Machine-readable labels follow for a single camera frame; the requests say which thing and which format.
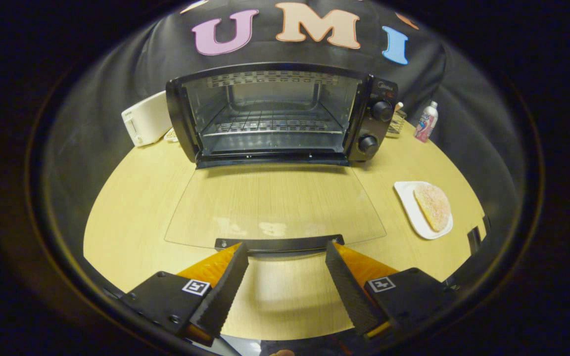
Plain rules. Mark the sugared bread slice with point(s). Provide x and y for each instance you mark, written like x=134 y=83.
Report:
x=433 y=206

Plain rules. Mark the dark chair back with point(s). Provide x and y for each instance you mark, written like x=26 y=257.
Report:
x=474 y=240

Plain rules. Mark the black toaster oven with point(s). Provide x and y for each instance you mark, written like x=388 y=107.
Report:
x=275 y=118

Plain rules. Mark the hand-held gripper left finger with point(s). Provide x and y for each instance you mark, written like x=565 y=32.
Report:
x=220 y=291

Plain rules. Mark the clear plastic bottle pink label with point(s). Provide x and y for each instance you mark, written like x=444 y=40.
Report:
x=426 y=122

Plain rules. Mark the white bread toaster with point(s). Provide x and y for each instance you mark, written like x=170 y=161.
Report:
x=146 y=118

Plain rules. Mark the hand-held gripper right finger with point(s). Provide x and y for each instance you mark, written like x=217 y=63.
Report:
x=352 y=291

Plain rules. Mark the white square plate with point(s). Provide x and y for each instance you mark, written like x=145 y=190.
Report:
x=411 y=207

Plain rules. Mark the black backdrop cloth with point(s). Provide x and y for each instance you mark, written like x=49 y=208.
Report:
x=117 y=79

